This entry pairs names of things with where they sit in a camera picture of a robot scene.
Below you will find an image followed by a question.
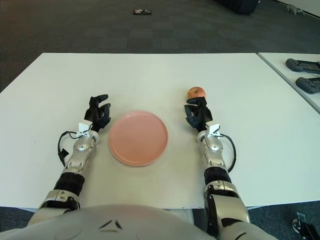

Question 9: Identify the large black case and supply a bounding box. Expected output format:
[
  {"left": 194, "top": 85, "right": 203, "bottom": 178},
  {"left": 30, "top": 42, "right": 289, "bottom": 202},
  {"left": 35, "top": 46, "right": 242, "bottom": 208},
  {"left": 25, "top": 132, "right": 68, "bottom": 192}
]
[{"left": 214, "top": 0, "right": 258, "bottom": 16}]

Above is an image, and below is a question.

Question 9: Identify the grey crumpled cloth item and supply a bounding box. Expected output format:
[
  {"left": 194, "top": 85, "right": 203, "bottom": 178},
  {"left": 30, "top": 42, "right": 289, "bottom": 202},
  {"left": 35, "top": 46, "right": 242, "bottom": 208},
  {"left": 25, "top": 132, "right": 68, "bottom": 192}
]
[{"left": 284, "top": 4, "right": 305, "bottom": 15}]

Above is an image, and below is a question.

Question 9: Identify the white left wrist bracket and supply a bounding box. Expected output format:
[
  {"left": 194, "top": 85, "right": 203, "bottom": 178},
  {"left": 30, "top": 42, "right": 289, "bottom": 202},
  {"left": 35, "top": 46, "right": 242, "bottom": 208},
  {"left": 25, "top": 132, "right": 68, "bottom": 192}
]
[{"left": 77, "top": 119, "right": 93, "bottom": 138}]

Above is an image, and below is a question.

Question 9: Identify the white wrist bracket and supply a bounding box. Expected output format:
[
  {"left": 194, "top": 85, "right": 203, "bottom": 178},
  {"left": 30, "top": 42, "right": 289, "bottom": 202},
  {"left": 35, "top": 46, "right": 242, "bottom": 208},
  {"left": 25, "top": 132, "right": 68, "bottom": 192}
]
[
  {"left": 77, "top": 119, "right": 93, "bottom": 138},
  {"left": 206, "top": 123, "right": 222, "bottom": 139}
]

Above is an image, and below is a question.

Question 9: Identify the pink round plate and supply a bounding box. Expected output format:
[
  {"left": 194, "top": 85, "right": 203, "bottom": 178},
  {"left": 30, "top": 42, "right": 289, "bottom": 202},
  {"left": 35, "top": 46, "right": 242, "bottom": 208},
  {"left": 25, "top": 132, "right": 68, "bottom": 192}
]
[{"left": 108, "top": 110, "right": 169, "bottom": 168}]

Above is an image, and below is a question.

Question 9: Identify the dark grey handheld controller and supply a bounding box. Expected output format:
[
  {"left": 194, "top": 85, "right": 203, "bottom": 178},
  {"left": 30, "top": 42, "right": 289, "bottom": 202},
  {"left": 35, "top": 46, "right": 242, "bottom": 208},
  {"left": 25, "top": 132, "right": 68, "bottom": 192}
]
[
  {"left": 295, "top": 76, "right": 320, "bottom": 95},
  {"left": 285, "top": 58, "right": 320, "bottom": 75}
]

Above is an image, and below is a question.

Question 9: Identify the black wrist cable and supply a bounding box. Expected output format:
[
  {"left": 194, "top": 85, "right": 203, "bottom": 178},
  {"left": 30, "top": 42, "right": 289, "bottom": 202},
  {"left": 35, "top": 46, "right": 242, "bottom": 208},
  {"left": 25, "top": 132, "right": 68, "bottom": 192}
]
[
  {"left": 217, "top": 133, "right": 237, "bottom": 173},
  {"left": 57, "top": 130, "right": 83, "bottom": 167}
]

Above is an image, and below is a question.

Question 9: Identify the red yellow apple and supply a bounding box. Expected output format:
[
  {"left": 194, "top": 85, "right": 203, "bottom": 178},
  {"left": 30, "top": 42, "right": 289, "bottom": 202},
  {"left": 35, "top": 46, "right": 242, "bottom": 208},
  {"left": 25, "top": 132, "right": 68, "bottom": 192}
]
[{"left": 187, "top": 86, "right": 207, "bottom": 101}]

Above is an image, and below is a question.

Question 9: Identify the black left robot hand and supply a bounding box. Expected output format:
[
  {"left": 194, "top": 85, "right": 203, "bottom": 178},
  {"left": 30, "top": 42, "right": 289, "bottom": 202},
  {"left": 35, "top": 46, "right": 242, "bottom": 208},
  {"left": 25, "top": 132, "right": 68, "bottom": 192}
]
[{"left": 84, "top": 94, "right": 112, "bottom": 133}]

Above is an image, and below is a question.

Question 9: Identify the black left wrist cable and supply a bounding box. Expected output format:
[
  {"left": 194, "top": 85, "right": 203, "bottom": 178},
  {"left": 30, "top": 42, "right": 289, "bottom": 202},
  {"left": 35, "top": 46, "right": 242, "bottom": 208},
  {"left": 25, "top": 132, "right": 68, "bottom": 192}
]
[{"left": 57, "top": 130, "right": 83, "bottom": 167}]

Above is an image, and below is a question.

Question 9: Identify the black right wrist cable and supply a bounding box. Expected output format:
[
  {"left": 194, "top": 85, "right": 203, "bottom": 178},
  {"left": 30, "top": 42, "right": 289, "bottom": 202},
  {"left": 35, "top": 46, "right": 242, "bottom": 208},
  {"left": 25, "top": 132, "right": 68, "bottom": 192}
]
[{"left": 217, "top": 133, "right": 237, "bottom": 173}]

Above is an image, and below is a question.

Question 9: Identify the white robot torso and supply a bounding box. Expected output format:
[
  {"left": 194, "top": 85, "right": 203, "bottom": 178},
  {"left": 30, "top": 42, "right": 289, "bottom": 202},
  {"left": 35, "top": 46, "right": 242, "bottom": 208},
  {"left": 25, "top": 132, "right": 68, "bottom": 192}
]
[{"left": 0, "top": 204, "right": 298, "bottom": 240}]

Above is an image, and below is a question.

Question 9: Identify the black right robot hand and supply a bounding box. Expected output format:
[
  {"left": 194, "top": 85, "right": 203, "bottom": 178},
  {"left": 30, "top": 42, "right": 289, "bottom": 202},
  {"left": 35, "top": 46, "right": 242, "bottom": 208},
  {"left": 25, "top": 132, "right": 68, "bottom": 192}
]
[{"left": 184, "top": 96, "right": 213, "bottom": 133}]

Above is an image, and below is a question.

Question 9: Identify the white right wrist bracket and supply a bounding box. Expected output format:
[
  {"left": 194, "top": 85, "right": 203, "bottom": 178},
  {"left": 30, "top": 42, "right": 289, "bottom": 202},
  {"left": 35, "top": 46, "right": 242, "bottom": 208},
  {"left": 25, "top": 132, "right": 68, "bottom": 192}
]
[{"left": 206, "top": 123, "right": 222, "bottom": 139}]

